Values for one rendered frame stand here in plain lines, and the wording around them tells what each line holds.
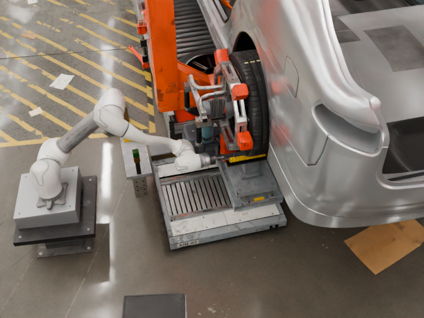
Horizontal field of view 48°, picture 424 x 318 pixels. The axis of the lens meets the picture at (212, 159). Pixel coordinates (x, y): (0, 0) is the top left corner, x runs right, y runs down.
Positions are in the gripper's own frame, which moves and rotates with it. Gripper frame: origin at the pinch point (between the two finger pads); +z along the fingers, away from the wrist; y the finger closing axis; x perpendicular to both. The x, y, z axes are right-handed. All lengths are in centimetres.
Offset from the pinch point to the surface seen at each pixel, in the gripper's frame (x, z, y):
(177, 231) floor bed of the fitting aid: -46, -45, -33
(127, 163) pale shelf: 6, -70, -33
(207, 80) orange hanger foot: 54, -4, -46
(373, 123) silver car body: 7, 27, 121
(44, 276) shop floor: -57, -136, -33
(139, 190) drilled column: -16, -65, -64
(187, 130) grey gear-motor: 21, -23, -54
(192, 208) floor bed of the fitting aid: -35, -30, -47
